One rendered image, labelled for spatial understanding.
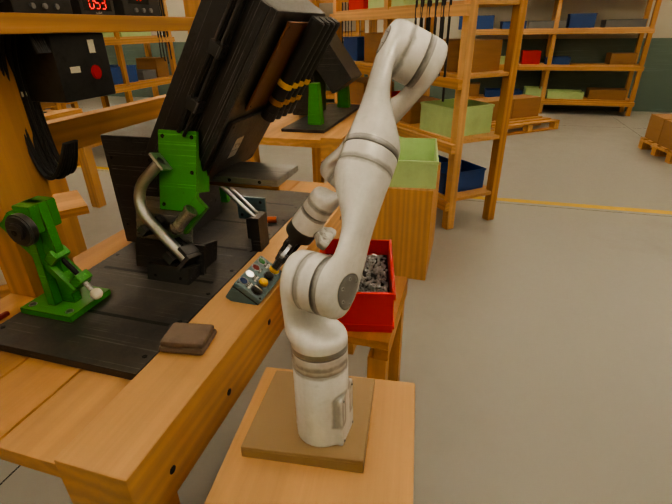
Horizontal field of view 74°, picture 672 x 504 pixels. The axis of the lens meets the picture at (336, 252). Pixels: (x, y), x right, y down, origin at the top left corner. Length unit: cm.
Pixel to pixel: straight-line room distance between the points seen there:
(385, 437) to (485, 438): 122
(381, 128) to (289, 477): 58
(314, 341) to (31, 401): 59
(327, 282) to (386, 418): 36
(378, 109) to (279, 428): 57
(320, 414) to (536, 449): 142
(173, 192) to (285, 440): 72
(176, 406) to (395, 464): 40
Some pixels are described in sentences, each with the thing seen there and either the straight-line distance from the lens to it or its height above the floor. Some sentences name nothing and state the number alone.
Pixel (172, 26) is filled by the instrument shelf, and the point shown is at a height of 151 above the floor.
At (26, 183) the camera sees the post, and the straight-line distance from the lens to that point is 135.
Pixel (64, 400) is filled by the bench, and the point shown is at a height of 88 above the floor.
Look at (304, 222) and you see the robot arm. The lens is 105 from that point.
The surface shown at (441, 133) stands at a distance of 372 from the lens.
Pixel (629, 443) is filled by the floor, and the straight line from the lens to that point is 226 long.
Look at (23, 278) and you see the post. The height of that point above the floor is 94.
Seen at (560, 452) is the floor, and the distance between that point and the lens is 210.
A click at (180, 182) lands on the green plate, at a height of 115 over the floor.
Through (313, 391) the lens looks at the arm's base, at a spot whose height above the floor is 99.
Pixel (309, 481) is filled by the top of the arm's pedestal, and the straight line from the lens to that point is 81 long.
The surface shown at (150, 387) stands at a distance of 94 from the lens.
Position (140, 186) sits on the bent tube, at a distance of 128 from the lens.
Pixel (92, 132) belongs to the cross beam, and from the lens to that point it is 162.
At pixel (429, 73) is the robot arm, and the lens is 80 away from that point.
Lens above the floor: 150
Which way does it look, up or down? 27 degrees down
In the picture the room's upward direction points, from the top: 1 degrees counter-clockwise
